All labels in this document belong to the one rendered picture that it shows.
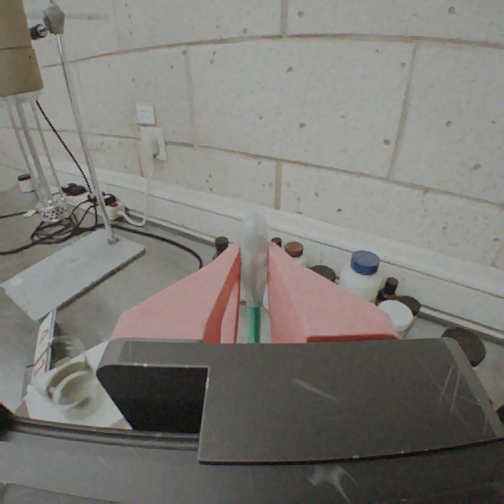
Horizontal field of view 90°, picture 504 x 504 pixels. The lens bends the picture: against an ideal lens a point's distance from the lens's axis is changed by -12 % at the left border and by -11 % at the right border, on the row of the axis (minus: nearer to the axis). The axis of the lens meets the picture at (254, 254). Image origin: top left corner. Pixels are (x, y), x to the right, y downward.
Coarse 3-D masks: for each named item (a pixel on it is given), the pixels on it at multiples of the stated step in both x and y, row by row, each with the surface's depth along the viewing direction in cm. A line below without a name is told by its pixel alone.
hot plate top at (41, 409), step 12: (96, 348) 37; (96, 360) 35; (36, 396) 30; (108, 396) 31; (36, 408) 29; (48, 408) 29; (108, 408) 30; (48, 420) 28; (60, 420) 28; (96, 420) 29; (108, 420) 29; (120, 420) 29
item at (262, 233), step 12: (252, 216) 11; (264, 228) 11; (252, 240) 11; (264, 240) 11; (252, 252) 11; (264, 252) 12; (252, 264) 12; (264, 264) 12; (252, 276) 12; (264, 276) 12; (264, 288) 13
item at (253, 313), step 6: (258, 306) 14; (252, 312) 14; (258, 312) 14; (252, 318) 14; (258, 318) 14; (252, 324) 14; (258, 324) 14; (252, 330) 15; (258, 330) 15; (252, 336) 15; (258, 336) 15; (252, 342) 15; (258, 342) 15
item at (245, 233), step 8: (248, 216) 11; (240, 224) 11; (248, 224) 11; (240, 232) 11; (248, 232) 11; (240, 240) 11; (248, 240) 11; (240, 248) 12; (248, 248) 11; (240, 256) 12; (248, 256) 11; (240, 264) 12; (248, 264) 12; (248, 272) 12; (248, 280) 12; (248, 288) 13; (248, 296) 13
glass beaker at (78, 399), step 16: (64, 336) 28; (32, 352) 26; (48, 352) 28; (64, 352) 29; (80, 352) 29; (32, 368) 26; (48, 368) 28; (32, 384) 24; (64, 384) 24; (80, 384) 26; (96, 384) 28; (48, 400) 25; (64, 400) 25; (80, 400) 26; (96, 400) 28; (64, 416) 27; (80, 416) 27
